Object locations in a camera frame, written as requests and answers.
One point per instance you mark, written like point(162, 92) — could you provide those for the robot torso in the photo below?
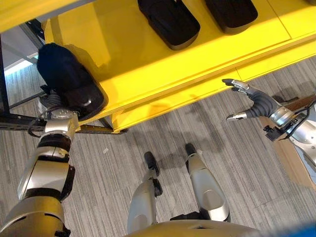
point(197, 229)

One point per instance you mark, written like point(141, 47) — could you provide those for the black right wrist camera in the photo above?
point(271, 133)

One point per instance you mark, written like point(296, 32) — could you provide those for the black sole-shaped part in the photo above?
point(232, 14)
point(66, 76)
point(170, 22)

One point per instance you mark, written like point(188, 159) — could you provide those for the white paper scrap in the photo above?
point(105, 150)

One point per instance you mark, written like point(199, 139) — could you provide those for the yellow shelf unit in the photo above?
point(172, 74)

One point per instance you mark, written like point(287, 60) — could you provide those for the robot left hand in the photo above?
point(52, 100)

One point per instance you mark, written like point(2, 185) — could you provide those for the brown cardboard sheet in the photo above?
point(286, 155)

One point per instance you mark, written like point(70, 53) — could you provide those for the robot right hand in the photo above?
point(261, 103)

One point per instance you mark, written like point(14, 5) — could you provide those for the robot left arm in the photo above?
point(47, 170)

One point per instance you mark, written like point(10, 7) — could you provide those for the blue plastic box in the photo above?
point(301, 232)

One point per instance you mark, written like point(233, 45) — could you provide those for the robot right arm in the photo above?
point(304, 133)

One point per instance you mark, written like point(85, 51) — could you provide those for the robot left leg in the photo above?
point(143, 197)

